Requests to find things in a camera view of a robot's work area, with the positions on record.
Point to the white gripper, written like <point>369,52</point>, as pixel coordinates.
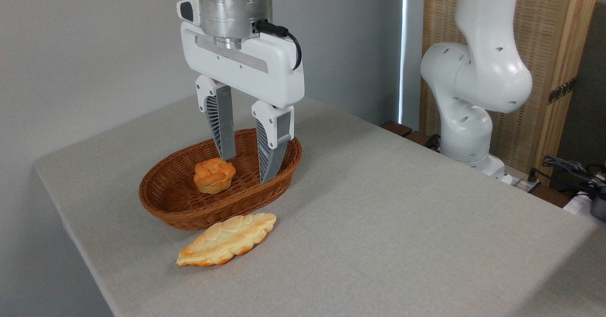
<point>255,71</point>

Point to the brown wicker oval basket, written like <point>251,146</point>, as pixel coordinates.
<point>170,198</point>

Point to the long flat braided bread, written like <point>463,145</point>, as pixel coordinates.
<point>227,239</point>

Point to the wooden rattan folding screen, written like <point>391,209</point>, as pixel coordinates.
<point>549,47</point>

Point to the grey tablecloth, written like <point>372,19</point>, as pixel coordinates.
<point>402,236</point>

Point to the round orange knotted bread roll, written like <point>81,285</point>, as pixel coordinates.
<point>214,175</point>

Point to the white power strip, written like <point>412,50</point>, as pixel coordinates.
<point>521,182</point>

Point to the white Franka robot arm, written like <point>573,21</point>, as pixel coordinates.
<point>478,71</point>

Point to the dark grey box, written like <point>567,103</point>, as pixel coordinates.
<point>599,208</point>

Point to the dark metal screen hinge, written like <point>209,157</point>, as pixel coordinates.
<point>561,91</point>

